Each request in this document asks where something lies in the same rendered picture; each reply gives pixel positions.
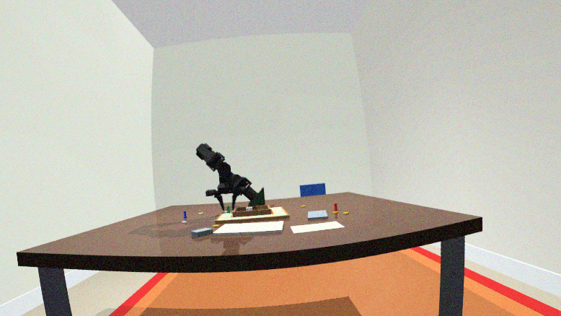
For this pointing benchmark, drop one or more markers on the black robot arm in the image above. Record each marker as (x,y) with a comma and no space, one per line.
(214,160)

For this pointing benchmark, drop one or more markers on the white rectangular tile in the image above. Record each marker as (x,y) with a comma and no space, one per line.
(315,227)

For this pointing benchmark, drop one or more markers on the white sheet of paper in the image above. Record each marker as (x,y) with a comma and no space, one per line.
(250,228)

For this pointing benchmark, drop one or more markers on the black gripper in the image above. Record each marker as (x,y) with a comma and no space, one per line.
(235,192)

